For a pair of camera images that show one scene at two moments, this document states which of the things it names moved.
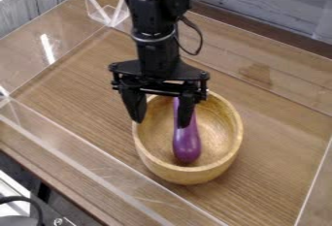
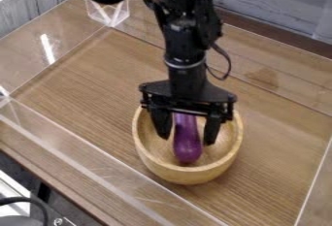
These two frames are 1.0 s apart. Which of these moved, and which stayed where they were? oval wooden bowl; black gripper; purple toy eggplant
Moved: black gripper
Stayed: oval wooden bowl; purple toy eggplant
